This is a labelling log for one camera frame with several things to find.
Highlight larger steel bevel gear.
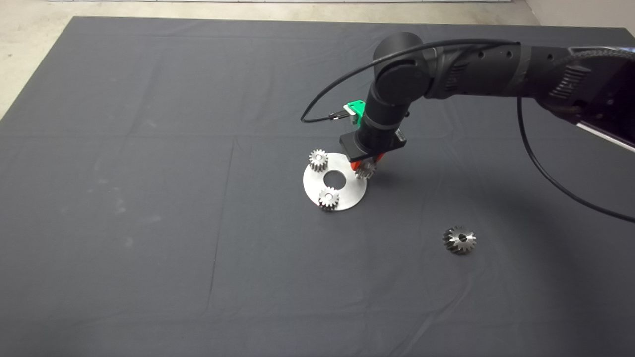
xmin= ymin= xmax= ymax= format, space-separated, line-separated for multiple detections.
xmin=443 ymin=226 xmax=477 ymax=255

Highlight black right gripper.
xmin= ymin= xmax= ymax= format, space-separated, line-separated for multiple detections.
xmin=339 ymin=128 xmax=408 ymax=172

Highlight bright green camera mount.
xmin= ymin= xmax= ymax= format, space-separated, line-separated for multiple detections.
xmin=347 ymin=100 xmax=367 ymax=124

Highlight dark grey table cloth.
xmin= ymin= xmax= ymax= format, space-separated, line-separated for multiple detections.
xmin=0 ymin=16 xmax=635 ymax=357

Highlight round metal plate with hole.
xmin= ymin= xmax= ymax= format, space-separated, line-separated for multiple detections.
xmin=302 ymin=153 xmax=368 ymax=211

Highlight small dark steel gear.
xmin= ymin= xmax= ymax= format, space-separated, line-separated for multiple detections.
xmin=354 ymin=160 xmax=377 ymax=180

